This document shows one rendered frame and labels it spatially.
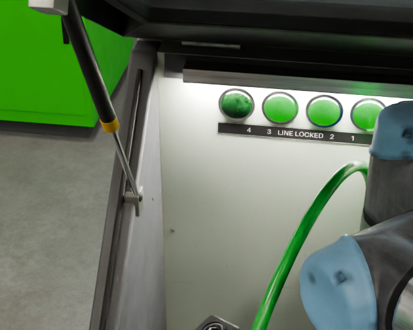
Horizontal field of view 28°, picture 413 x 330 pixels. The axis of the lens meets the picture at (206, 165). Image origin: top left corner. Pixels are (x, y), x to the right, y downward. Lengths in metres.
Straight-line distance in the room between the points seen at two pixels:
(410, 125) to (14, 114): 3.18
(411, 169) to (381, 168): 0.03
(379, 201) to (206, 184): 0.50
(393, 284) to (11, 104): 3.29
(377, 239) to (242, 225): 0.65
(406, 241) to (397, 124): 0.14
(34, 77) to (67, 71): 0.16
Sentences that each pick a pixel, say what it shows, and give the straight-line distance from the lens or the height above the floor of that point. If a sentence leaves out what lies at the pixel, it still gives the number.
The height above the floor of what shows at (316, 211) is 1.41.
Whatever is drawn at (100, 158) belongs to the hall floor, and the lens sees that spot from 3.64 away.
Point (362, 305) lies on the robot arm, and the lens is 0.58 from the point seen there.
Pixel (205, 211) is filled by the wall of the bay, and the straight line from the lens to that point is 1.24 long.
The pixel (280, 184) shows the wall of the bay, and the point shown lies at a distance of 1.20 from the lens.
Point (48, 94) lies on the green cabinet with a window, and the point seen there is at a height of 0.23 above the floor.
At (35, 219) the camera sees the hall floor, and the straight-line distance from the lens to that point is 3.31.
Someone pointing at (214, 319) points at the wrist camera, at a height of 1.36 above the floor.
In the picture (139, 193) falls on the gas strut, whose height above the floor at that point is 1.32.
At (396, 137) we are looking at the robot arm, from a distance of 0.72.
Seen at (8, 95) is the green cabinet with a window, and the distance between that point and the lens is 3.77.
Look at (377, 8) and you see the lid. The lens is 0.85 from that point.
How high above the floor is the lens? 1.92
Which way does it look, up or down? 33 degrees down
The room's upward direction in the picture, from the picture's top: straight up
